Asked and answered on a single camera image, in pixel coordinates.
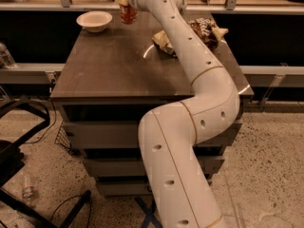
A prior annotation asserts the middle grey drawer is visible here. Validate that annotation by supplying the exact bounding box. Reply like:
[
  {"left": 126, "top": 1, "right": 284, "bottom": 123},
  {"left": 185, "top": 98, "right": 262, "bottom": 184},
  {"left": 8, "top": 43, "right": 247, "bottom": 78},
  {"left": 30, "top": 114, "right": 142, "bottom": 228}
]
[{"left": 83, "top": 156, "right": 224, "bottom": 177}]

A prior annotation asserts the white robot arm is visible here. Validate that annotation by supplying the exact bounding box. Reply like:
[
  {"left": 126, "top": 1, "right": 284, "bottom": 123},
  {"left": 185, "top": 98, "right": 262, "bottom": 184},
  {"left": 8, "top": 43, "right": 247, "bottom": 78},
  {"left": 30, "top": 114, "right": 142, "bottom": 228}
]
[{"left": 116, "top": 0, "right": 239, "bottom": 228}]

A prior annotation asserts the clear plastic bottle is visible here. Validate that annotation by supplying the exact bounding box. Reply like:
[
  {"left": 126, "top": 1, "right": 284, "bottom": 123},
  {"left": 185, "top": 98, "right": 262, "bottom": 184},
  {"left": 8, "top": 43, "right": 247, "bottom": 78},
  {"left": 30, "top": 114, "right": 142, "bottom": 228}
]
[{"left": 0, "top": 43, "right": 17, "bottom": 68}]

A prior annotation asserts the black floor cable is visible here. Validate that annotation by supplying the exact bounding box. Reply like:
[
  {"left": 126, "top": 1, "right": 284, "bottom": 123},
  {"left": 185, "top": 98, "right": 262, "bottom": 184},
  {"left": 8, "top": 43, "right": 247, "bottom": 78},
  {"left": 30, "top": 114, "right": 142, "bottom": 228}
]
[{"left": 48, "top": 194, "right": 93, "bottom": 228}]

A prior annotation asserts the black chair frame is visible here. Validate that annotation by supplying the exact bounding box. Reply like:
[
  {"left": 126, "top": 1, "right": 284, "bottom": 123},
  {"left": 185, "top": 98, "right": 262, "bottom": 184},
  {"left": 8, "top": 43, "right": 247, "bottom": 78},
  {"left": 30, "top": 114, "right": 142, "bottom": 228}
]
[{"left": 0, "top": 96, "right": 91, "bottom": 228}]

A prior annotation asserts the top grey drawer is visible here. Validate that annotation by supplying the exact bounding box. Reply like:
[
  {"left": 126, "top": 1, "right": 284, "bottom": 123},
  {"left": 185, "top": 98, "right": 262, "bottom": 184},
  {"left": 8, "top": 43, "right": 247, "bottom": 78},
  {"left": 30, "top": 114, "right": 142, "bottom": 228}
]
[{"left": 63, "top": 120, "right": 242, "bottom": 149}]

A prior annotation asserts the white paper bowl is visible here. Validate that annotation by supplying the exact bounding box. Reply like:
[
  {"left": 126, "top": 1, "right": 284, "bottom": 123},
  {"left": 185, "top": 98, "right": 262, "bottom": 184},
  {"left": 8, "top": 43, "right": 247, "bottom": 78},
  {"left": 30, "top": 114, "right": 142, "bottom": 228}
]
[{"left": 76, "top": 11, "right": 112, "bottom": 32}]

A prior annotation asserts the brown chip bag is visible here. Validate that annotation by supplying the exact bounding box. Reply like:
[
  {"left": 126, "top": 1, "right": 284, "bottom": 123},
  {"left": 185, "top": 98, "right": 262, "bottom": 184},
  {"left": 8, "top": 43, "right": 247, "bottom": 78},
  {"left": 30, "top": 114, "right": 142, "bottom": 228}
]
[{"left": 152, "top": 17, "right": 228, "bottom": 56}]

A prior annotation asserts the red coke can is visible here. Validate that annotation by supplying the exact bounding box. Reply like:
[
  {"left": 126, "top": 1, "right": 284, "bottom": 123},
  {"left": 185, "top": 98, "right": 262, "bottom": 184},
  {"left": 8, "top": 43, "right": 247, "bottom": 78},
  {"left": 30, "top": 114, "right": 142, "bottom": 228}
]
[{"left": 120, "top": 5, "right": 137, "bottom": 25}]

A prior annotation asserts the black wire basket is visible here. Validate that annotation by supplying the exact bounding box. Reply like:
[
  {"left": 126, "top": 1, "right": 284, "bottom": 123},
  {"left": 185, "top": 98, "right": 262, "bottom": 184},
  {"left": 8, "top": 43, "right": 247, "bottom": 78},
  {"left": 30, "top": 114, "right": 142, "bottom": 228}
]
[{"left": 54, "top": 125, "right": 80, "bottom": 156}]

